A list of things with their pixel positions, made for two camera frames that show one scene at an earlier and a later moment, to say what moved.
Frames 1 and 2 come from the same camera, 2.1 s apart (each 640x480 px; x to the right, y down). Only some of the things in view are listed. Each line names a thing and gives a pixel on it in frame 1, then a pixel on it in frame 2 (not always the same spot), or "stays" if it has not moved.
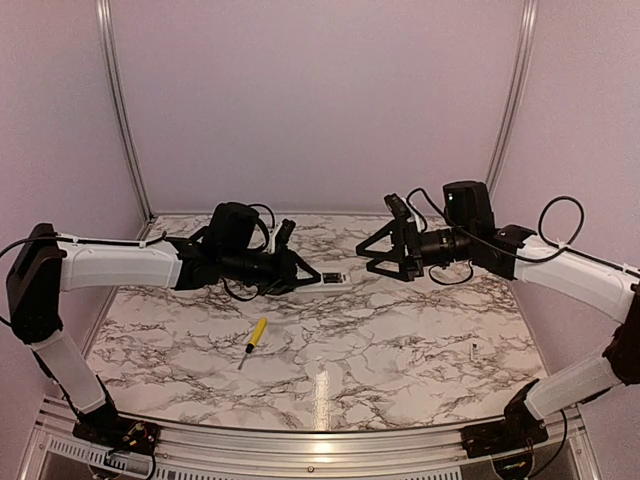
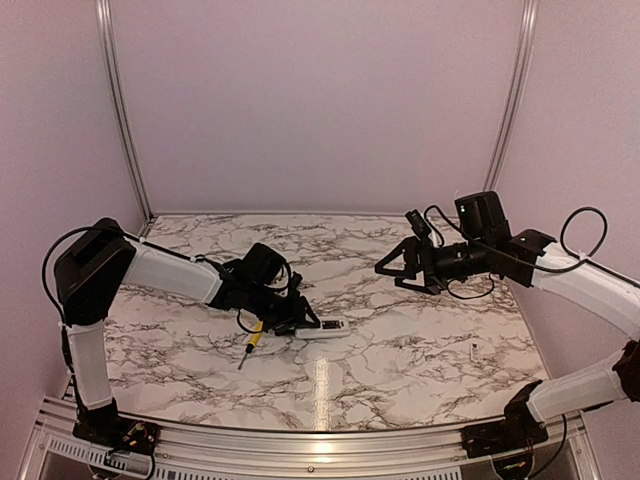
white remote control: x=336 y=287 → x=330 y=327
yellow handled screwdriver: x=258 y=332 stays
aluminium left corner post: x=120 y=104 stays
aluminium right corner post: x=523 y=70 stays
